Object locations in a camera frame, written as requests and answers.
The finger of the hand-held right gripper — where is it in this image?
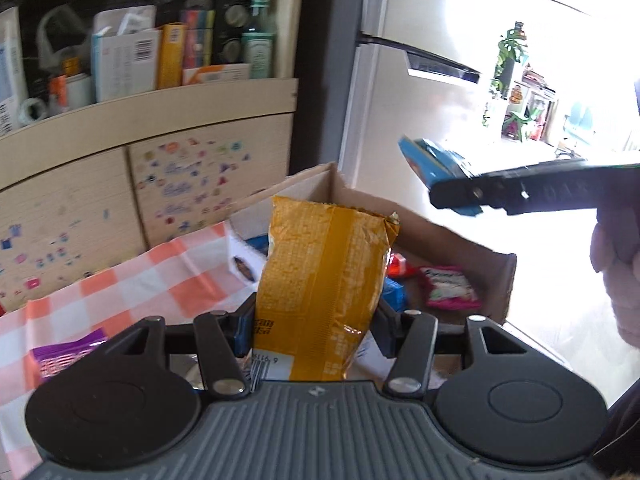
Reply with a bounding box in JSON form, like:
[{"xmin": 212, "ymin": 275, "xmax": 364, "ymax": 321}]
[{"xmin": 429, "ymin": 170, "xmax": 508, "ymax": 214}]

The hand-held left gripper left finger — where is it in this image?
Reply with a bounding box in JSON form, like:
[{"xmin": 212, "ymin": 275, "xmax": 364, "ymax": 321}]
[{"xmin": 131, "ymin": 294, "xmax": 258, "ymax": 396}]

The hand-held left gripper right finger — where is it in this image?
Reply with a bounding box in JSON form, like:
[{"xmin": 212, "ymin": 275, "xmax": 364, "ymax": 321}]
[{"xmin": 374, "ymin": 302, "xmax": 523, "ymax": 395}]

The white cardboard box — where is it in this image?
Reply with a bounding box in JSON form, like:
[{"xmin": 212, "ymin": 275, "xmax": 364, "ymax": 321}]
[{"xmin": 227, "ymin": 161, "xmax": 518, "ymax": 386}]

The red-orange snack packet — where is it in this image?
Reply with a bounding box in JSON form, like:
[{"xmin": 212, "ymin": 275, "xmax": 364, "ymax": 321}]
[{"xmin": 387, "ymin": 254, "xmax": 421, "ymax": 279}]

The large orange-yellow snack packet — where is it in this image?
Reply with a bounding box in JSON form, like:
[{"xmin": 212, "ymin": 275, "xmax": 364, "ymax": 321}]
[{"xmin": 250, "ymin": 195, "xmax": 401, "ymax": 382}]

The purple snack packet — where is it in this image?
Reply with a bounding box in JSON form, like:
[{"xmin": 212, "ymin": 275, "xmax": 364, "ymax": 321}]
[{"xmin": 31, "ymin": 327, "xmax": 108, "ymax": 386}]

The person's right hand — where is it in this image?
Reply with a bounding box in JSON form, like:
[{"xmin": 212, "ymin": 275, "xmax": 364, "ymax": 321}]
[{"xmin": 590, "ymin": 210, "xmax": 640, "ymax": 346}]

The small light blue snack packet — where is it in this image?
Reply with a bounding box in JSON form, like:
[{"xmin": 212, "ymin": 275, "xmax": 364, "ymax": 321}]
[{"xmin": 382, "ymin": 277, "xmax": 408, "ymax": 311}]

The pink snack packet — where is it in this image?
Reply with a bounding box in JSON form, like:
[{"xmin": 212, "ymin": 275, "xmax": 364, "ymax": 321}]
[{"xmin": 417, "ymin": 266, "xmax": 483, "ymax": 311}]

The pink checkered tablecloth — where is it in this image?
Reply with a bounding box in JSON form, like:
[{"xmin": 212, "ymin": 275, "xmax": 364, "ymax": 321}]
[{"xmin": 0, "ymin": 220, "xmax": 261, "ymax": 480}]

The white refrigerator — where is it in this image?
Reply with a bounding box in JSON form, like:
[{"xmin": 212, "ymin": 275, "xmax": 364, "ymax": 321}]
[{"xmin": 292, "ymin": 0, "xmax": 640, "ymax": 361}]

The wooden cabinet with stickers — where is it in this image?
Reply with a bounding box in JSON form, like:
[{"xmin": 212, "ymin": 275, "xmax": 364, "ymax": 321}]
[{"xmin": 0, "ymin": 0, "xmax": 301, "ymax": 316}]

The green glass bottle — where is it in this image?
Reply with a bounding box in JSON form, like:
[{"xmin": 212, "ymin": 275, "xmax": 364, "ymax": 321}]
[{"xmin": 241, "ymin": 0, "xmax": 278, "ymax": 79}]

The orange and white flat box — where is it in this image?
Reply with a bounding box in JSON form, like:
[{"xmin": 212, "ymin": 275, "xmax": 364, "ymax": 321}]
[{"xmin": 182, "ymin": 63, "xmax": 251, "ymax": 86}]

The yellow box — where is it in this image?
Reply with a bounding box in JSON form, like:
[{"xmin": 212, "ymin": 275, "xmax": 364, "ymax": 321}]
[{"xmin": 157, "ymin": 22, "xmax": 188, "ymax": 91}]

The orange and white small bottle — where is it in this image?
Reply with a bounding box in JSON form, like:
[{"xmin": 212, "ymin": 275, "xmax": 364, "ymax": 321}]
[{"xmin": 50, "ymin": 72, "xmax": 96, "ymax": 111}]

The colourful striped box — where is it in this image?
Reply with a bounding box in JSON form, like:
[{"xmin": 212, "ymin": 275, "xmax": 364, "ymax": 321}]
[{"xmin": 180, "ymin": 7, "xmax": 216, "ymax": 68}]

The white box with barcode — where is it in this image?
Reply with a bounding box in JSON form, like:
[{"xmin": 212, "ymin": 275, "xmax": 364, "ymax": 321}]
[{"xmin": 92, "ymin": 5, "xmax": 163, "ymax": 103}]

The tape roll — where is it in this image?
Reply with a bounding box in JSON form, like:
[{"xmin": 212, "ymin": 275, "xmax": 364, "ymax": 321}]
[{"xmin": 17, "ymin": 97, "xmax": 48, "ymax": 128}]

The white medicine box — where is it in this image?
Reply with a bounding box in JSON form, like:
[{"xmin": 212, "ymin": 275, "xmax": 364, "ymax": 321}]
[{"xmin": 0, "ymin": 7, "xmax": 31, "ymax": 136}]

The white plastic bag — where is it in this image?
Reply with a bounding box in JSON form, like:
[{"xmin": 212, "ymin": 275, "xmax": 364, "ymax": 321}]
[{"xmin": 37, "ymin": 5, "xmax": 93, "ymax": 68}]

